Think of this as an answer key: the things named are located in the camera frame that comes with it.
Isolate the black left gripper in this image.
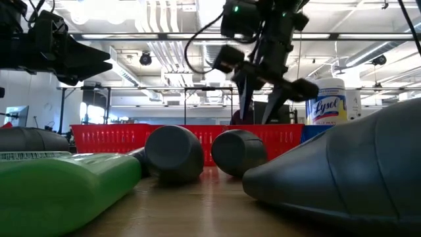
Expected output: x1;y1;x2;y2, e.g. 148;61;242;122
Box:
28;31;113;86

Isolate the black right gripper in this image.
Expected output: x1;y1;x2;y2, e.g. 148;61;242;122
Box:
212;35;320;125

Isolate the grey plastic bottle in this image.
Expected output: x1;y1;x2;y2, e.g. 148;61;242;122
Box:
126;124;205;184
0;126;70;153
210;128;268;177
242;97;421;233

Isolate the green plastic bottle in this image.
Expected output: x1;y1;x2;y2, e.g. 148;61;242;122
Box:
0;150;73;162
0;152;143;237

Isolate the black computer monitor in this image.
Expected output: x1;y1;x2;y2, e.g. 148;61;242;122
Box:
253;101;291;125

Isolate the person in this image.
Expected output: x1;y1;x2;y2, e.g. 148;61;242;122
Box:
230;109;254;125

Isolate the red plastic basket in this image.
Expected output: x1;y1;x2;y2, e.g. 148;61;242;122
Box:
70;123;155;155
189;123;305;167

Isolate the Lysol wipes canister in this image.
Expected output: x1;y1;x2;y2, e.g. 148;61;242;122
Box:
305;77;348;126

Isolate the silver computer monitor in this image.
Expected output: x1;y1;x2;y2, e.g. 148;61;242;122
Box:
4;105;30;128

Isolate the white cylindrical canister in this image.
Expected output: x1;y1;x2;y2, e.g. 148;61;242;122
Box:
345;89;362;120

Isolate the black metal background frame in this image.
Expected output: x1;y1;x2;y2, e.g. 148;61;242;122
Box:
57;86;235;135

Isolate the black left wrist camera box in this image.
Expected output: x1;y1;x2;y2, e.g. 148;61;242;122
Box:
28;9;69;36

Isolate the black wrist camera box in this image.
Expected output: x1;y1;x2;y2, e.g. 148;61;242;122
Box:
28;9;69;36
220;0;264;38

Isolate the thin hanging wire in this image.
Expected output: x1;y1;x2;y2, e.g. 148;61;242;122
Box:
296;39;303;80

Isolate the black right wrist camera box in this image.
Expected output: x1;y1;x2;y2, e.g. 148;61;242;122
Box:
220;0;264;38

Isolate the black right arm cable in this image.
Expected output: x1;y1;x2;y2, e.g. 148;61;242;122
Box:
183;11;226;75

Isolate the black hanging cable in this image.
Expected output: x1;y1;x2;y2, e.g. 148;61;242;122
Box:
397;0;421;57

